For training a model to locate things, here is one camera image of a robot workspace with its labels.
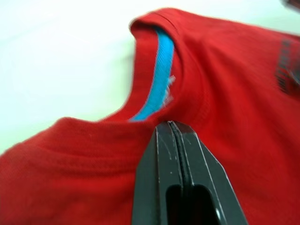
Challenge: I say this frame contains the red t-shirt with blue collar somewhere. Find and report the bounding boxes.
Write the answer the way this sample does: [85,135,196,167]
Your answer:
[0,7,300,225]

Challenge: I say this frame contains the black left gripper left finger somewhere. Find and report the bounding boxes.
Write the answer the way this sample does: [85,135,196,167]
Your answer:
[131,120,184,225]

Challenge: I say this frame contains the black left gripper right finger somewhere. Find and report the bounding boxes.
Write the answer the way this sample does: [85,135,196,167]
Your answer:
[170,120,241,225]

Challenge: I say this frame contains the dark blurred object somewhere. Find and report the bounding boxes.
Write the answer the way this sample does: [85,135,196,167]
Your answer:
[280,0,300,12]

